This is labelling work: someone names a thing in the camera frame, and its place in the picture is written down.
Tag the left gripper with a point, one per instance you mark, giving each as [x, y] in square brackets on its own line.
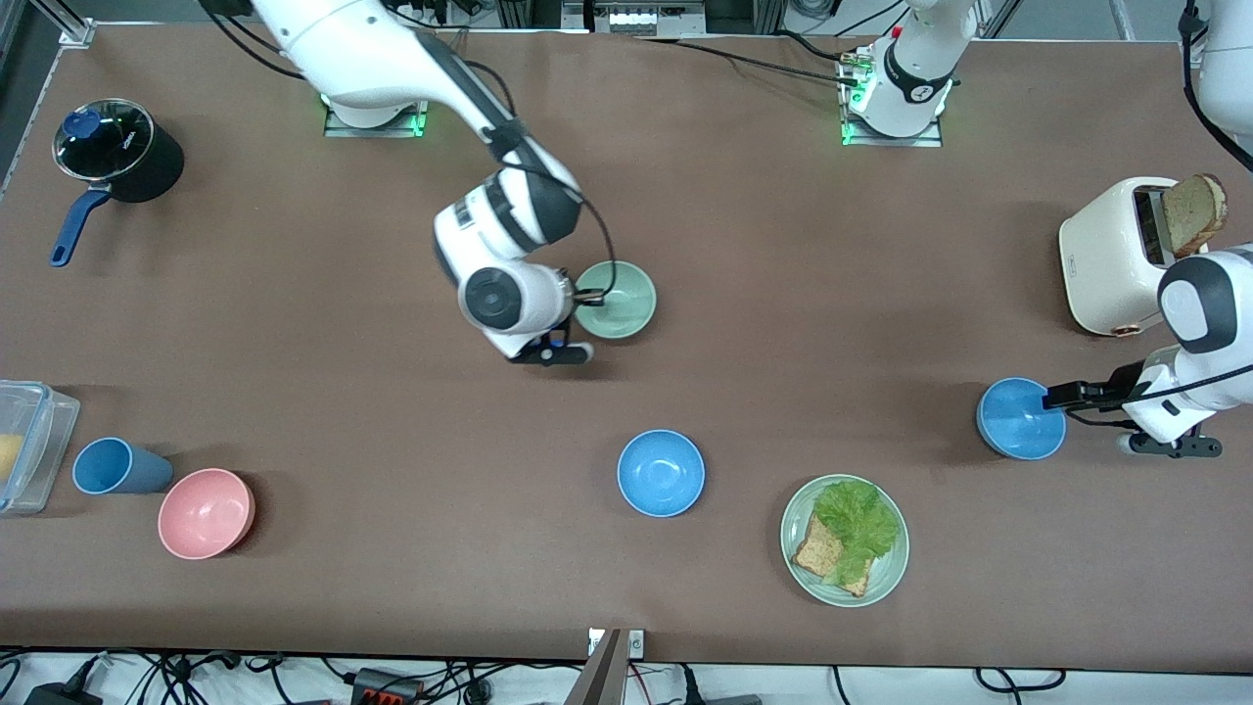
[1114, 389]

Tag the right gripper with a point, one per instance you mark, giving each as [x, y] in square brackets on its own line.
[580, 296]

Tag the light green bowl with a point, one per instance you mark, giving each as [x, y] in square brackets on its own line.
[626, 304]

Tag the speckled blue bowl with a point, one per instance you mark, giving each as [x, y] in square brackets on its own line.
[1013, 426]

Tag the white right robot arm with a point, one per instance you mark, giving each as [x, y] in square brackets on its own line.
[392, 59]

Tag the plain blue bowl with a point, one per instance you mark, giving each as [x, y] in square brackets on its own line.
[661, 474]

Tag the pink bowl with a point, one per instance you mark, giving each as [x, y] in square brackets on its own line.
[206, 514]

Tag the cream white toaster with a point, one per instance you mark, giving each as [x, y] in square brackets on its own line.
[1106, 255]

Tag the toasted bread slice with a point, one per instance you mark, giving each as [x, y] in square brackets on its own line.
[1192, 213]

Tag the light green plate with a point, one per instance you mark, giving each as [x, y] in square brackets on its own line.
[886, 563]

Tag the green lettuce leaf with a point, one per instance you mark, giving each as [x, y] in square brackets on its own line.
[858, 524]

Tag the white outlet strip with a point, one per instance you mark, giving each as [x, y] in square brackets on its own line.
[636, 17]

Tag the brown bread slice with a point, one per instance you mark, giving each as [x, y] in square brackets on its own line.
[814, 554]

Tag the black orange power strip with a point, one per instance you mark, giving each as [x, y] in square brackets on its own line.
[387, 685]

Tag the blue cup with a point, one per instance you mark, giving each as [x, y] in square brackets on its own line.
[113, 467]

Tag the glass lid blue knob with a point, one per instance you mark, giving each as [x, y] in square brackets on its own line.
[103, 139]

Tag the clear plastic container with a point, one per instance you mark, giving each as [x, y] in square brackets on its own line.
[34, 441]

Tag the yellow food item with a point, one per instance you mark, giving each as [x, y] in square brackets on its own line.
[8, 456]

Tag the black power adapter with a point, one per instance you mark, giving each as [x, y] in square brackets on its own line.
[61, 696]

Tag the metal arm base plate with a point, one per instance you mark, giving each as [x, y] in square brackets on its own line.
[392, 125]
[935, 132]

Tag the white metal bracket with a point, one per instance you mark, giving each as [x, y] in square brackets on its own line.
[636, 642]

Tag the brown camera stand post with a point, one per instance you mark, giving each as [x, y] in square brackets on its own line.
[599, 676]

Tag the aluminium frame profile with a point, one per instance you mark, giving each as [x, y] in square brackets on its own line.
[69, 24]

